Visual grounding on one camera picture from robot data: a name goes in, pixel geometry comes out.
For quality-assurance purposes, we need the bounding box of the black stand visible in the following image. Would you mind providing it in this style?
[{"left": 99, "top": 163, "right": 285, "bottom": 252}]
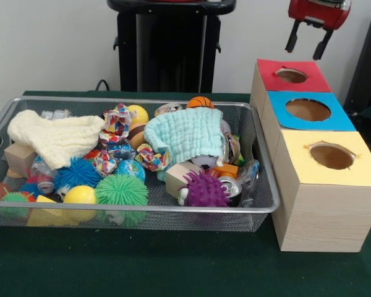
[{"left": 343, "top": 5, "right": 371, "bottom": 124}]

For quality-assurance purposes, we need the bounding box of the purple spiky ball toy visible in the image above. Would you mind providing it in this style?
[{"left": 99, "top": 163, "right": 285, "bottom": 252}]
[{"left": 177, "top": 169, "right": 231, "bottom": 207}]

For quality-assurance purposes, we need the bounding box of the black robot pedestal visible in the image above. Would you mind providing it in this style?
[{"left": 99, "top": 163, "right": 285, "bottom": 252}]
[{"left": 106, "top": 0, "right": 237, "bottom": 93}]

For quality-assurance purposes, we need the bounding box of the green stringy puffer ball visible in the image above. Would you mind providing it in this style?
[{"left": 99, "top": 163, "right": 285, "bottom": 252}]
[{"left": 95, "top": 173, "right": 149, "bottom": 207}]

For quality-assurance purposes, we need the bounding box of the wooden box with three holes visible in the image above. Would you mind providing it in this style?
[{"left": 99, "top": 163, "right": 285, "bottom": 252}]
[{"left": 249, "top": 58, "right": 371, "bottom": 253}]

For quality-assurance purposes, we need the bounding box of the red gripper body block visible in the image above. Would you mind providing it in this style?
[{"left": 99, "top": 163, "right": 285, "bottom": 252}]
[{"left": 288, "top": 0, "right": 352, "bottom": 30}]

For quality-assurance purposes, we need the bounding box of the light blue waffle cloth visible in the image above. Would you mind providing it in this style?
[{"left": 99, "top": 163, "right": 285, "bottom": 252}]
[{"left": 143, "top": 108, "right": 225, "bottom": 164}]

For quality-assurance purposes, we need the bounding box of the dark green table cloth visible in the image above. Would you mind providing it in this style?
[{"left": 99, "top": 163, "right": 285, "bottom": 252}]
[{"left": 0, "top": 90, "right": 371, "bottom": 297}]

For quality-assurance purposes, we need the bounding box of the white toy baseball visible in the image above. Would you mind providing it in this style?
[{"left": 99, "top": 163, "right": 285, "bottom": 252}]
[{"left": 219, "top": 119, "right": 232, "bottom": 136}]

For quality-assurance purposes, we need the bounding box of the yellow ball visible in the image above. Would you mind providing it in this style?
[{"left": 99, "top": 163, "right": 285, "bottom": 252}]
[{"left": 63, "top": 185, "right": 97, "bottom": 222}]

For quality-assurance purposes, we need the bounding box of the cream waffle cloth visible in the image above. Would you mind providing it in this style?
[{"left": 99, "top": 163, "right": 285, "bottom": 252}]
[{"left": 7, "top": 110, "right": 106, "bottom": 170}]

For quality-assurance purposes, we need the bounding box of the orange toy basketball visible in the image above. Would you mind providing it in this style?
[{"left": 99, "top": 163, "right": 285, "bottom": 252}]
[{"left": 185, "top": 96, "right": 215, "bottom": 109}]

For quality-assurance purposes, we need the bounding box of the multicolour rope toy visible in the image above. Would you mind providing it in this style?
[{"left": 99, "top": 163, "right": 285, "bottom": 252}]
[{"left": 92, "top": 103, "right": 170, "bottom": 176}]

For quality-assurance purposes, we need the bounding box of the shallow mesh bin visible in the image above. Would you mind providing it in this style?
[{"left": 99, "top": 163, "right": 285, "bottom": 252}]
[{"left": 0, "top": 95, "right": 281, "bottom": 233}]

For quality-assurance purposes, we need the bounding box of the blue stringy puffer ball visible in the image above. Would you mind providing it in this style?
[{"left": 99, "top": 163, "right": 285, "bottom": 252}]
[{"left": 54, "top": 157, "right": 103, "bottom": 189}]

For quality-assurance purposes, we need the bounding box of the black cable loop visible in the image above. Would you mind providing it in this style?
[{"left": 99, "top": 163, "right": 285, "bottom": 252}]
[{"left": 94, "top": 79, "right": 113, "bottom": 92}]

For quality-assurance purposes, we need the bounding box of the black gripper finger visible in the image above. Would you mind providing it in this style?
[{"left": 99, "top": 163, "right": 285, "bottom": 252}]
[
  {"left": 284, "top": 20, "right": 302, "bottom": 53},
  {"left": 312, "top": 27, "right": 335, "bottom": 61}
]

